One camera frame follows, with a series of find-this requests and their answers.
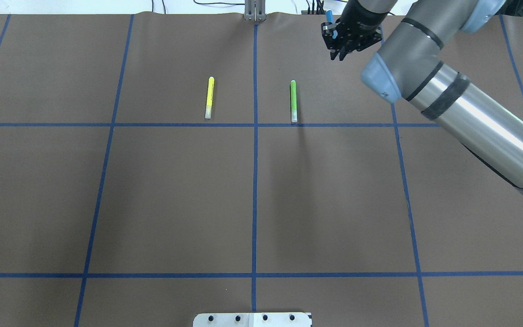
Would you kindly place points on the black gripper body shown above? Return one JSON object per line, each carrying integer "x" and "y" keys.
{"x": 360, "y": 21}

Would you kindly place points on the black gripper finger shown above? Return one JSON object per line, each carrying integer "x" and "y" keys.
{"x": 342, "y": 54}
{"x": 334, "y": 53}

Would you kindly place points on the blue highlighter pen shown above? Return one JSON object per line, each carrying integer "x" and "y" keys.
{"x": 331, "y": 24}

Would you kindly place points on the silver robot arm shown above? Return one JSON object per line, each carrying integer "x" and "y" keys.
{"x": 407, "y": 67}

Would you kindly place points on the green highlighter pen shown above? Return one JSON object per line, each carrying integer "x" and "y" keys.
{"x": 293, "y": 101}

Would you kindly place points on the yellow highlighter pen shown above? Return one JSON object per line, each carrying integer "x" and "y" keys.
{"x": 209, "y": 97}

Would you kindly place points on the aluminium frame post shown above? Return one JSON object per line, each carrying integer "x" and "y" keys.
{"x": 255, "y": 10}

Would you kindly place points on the white pedestal column base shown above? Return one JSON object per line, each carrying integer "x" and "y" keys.
{"x": 253, "y": 319}

